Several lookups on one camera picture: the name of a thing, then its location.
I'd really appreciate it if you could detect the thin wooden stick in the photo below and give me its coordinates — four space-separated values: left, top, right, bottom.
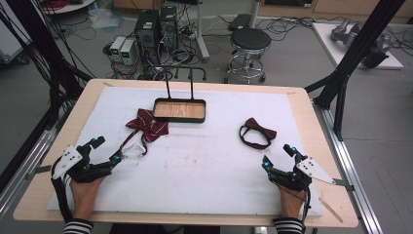
318 197 345 224

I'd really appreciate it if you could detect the striped dark red bow tie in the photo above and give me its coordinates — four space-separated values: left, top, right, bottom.
118 108 170 157

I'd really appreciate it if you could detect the white foam mat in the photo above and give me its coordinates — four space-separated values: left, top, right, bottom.
46 85 324 218

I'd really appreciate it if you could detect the slim black computer tower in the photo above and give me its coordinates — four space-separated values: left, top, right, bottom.
158 5 179 52

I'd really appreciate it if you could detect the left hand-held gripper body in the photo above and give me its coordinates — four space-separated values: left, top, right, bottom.
52 144 114 184

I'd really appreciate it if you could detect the black rack with wooden tray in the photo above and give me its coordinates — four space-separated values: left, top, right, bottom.
152 64 208 124

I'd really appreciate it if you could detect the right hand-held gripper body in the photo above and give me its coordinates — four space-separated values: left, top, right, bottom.
266 155 337 192

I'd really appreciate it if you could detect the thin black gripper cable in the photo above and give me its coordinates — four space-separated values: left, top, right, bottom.
301 186 314 234

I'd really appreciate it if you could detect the clear plastic bag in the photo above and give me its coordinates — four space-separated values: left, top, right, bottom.
88 7 125 32

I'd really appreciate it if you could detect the black metal frame stand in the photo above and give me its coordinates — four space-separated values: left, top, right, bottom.
0 0 95 132
304 0 407 141

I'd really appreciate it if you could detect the white floor board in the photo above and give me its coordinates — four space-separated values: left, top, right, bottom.
311 21 405 71

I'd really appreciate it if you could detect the aluminium rail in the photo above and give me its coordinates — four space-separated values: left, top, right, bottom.
313 99 385 234
0 126 66 219

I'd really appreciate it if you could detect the white round table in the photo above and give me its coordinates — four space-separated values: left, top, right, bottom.
41 0 97 16

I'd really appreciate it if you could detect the person's right hand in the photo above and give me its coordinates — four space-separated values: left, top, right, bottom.
277 182 308 219

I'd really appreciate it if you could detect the thick black gripper cable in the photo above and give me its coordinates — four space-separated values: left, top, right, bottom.
50 155 74 224

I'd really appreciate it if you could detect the white power supply unit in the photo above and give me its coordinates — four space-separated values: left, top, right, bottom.
109 35 128 61
119 39 137 66

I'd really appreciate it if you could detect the large black computer tower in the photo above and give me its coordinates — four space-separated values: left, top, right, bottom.
133 9 161 65

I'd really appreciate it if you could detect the person's left hand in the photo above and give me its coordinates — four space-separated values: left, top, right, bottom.
69 175 107 222

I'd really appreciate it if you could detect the plain dark red bow tie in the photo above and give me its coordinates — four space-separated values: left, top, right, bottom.
239 117 279 151

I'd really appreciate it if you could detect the black round stool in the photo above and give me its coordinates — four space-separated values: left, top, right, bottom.
222 26 273 85

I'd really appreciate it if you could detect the metal table bracket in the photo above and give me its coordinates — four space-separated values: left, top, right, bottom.
332 177 356 192
25 164 54 181

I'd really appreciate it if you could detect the tangle of black floor cables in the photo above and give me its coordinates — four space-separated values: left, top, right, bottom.
255 15 329 37

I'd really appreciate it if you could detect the grey table leg post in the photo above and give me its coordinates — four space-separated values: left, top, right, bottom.
194 0 211 63

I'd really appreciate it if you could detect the black power adapter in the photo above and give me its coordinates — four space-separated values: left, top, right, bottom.
227 13 253 32

